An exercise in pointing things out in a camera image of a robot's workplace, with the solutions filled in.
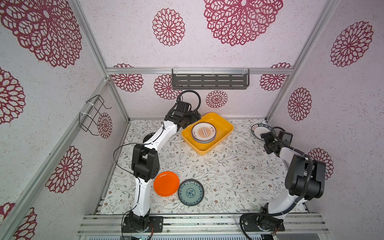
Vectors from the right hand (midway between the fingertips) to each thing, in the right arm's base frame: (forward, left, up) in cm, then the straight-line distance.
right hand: (264, 135), depth 95 cm
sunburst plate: (+7, +39, -7) cm, 40 cm away
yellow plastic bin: (+16, +23, -10) cm, 30 cm away
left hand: (+4, +44, +8) cm, 45 cm away
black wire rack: (-12, +98, +22) cm, 101 cm away
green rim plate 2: (+17, -5, -13) cm, 22 cm away
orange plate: (-30, +60, -10) cm, 68 cm away
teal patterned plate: (-34, +46, -11) cm, 58 cm away
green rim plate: (0, +38, -8) cm, 39 cm away
